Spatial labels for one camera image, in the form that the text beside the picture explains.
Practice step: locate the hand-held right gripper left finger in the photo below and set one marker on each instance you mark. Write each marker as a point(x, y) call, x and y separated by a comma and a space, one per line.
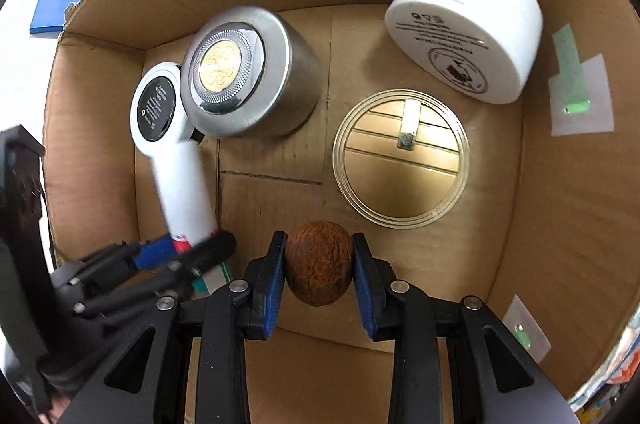
point(275, 284)

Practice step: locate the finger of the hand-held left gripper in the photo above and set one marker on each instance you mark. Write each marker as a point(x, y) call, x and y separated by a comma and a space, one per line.
point(155, 250)
point(140, 296)

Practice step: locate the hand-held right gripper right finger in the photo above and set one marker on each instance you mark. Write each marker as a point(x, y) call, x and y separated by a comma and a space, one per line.
point(362, 289)

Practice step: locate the brown nut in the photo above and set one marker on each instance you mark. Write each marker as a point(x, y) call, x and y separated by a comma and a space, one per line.
point(317, 259)

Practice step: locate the white tube bottle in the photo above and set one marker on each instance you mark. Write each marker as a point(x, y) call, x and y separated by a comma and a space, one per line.
point(185, 189)

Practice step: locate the round gold lid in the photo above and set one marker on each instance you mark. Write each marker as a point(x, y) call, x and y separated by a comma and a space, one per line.
point(400, 174)

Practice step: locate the round white black-faced device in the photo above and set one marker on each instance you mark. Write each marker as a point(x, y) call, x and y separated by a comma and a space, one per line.
point(155, 104)

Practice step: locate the round silver metal tin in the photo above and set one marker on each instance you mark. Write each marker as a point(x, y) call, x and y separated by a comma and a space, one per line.
point(295, 69)

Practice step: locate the large white jar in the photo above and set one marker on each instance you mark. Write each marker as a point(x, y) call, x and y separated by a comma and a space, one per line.
point(475, 4)

